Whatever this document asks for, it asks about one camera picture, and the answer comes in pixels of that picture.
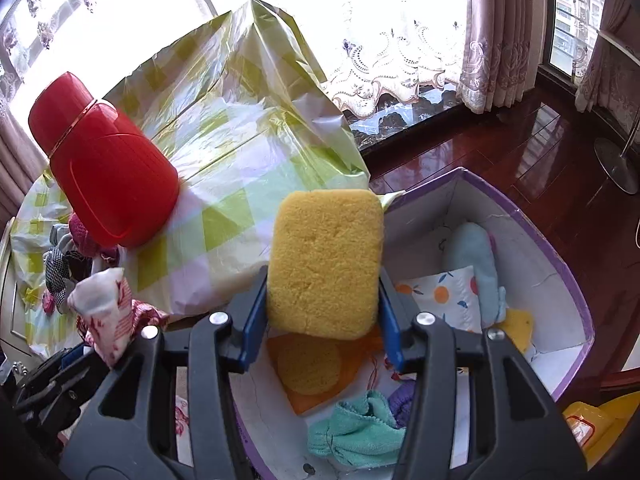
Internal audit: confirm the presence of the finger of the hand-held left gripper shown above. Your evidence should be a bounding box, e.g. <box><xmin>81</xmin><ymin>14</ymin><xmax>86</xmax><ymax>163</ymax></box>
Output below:
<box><xmin>12</xmin><ymin>345</ymin><xmax>113</xmax><ymax>428</ymax></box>

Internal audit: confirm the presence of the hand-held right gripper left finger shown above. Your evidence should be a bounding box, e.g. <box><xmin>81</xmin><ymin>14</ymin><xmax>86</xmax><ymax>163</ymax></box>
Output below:
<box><xmin>57</xmin><ymin>265</ymin><xmax>269</xmax><ymax>480</ymax></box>

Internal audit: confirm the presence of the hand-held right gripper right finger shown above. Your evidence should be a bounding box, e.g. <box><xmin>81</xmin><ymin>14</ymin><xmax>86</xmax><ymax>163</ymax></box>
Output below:
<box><xmin>377</xmin><ymin>272</ymin><xmax>588</xmax><ymax>480</ymax></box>

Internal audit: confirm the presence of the orange organza drawstring bag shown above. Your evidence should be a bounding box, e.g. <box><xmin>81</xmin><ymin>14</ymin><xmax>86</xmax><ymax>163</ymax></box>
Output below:
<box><xmin>265</xmin><ymin>327</ymin><xmax>401</xmax><ymax>416</ymax></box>

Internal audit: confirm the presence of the fruit print fabric pouch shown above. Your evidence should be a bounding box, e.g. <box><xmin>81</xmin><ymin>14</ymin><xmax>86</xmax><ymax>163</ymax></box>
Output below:
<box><xmin>395</xmin><ymin>266</ymin><xmax>483</xmax><ymax>333</ymax></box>

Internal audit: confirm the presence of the white pink floral cloth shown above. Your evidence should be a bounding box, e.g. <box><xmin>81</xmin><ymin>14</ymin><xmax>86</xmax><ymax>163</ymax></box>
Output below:
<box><xmin>67</xmin><ymin>267</ymin><xmax>168</xmax><ymax>366</ymax></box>

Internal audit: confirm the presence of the round yellow sponge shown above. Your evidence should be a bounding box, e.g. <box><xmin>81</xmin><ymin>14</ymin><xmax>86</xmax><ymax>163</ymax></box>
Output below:
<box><xmin>276</xmin><ymin>335</ymin><xmax>343</xmax><ymax>396</ymax></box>

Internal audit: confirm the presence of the purple knitted pouch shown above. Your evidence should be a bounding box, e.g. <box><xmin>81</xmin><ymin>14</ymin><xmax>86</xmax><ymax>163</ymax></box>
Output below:
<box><xmin>387</xmin><ymin>380</ymin><xmax>418</xmax><ymax>428</ymax></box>

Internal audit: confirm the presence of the green terry towel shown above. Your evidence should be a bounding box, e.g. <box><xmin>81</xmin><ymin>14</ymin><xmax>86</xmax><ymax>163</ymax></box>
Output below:
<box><xmin>306</xmin><ymin>390</ymin><xmax>407</xmax><ymax>468</ymax></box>

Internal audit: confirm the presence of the purple rimmed white box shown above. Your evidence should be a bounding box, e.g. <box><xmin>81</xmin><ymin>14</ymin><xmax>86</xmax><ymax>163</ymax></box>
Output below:
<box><xmin>230</xmin><ymin>166</ymin><xmax>596</xmax><ymax>480</ymax></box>

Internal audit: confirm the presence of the cream ornate dresser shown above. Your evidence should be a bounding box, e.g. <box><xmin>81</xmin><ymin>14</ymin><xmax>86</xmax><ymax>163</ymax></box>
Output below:
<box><xmin>0</xmin><ymin>217</ymin><xmax>31</xmax><ymax>378</ymax></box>

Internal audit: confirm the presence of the black white checked cloth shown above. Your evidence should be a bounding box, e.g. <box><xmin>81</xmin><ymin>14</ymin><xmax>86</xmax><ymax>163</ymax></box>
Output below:
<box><xmin>44</xmin><ymin>247</ymin><xmax>96</xmax><ymax>311</ymax></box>

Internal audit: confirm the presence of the magenta towel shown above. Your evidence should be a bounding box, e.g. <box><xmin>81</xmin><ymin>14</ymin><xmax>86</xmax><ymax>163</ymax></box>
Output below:
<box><xmin>67</xmin><ymin>212</ymin><xmax>121</xmax><ymax>261</ymax></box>

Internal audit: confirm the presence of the yellow checked plastic tablecloth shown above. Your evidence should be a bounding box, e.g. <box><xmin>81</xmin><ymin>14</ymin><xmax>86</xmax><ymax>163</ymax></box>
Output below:
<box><xmin>10</xmin><ymin>0</ymin><xmax>406</xmax><ymax>356</ymax></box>

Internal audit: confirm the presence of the red plastic thermos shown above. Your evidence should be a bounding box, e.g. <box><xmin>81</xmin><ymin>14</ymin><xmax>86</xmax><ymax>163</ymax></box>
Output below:
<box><xmin>27</xmin><ymin>72</ymin><xmax>180</xmax><ymax>248</ymax></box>

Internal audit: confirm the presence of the dark marble window sill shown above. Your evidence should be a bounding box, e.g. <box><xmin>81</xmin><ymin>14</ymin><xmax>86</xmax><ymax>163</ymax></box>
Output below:
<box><xmin>347</xmin><ymin>82</ymin><xmax>468</xmax><ymax>153</ymax></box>

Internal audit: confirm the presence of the brown side curtain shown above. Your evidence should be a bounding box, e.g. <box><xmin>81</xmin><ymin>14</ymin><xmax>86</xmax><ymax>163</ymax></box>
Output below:
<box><xmin>0</xmin><ymin>100</ymin><xmax>51</xmax><ymax>211</ymax></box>

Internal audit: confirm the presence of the yellow plastic container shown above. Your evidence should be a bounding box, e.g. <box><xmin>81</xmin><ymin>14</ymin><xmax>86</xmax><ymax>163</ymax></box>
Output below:
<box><xmin>562</xmin><ymin>392</ymin><xmax>631</xmax><ymax>468</ymax></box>

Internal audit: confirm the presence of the white embroidered lace curtain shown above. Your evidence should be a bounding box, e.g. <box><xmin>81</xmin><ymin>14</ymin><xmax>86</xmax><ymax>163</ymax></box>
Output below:
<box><xmin>325</xmin><ymin>0</ymin><xmax>466</xmax><ymax>121</ymax></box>

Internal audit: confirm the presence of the metal floor lamp stand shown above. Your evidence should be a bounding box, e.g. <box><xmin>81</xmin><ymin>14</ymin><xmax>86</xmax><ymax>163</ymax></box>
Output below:
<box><xmin>594</xmin><ymin>27</ymin><xmax>640</xmax><ymax>193</ymax></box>

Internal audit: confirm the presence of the pink embroidered curtain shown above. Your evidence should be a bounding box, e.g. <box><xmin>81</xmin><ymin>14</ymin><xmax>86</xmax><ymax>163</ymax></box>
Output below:
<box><xmin>457</xmin><ymin>0</ymin><xmax>543</xmax><ymax>113</ymax></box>
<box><xmin>575</xmin><ymin>0</ymin><xmax>640</xmax><ymax>116</ymax></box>

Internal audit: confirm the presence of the white lace floral curtain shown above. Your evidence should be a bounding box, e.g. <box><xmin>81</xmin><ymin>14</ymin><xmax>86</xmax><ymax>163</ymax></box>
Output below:
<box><xmin>0</xmin><ymin>0</ymin><xmax>201</xmax><ymax>91</ymax></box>

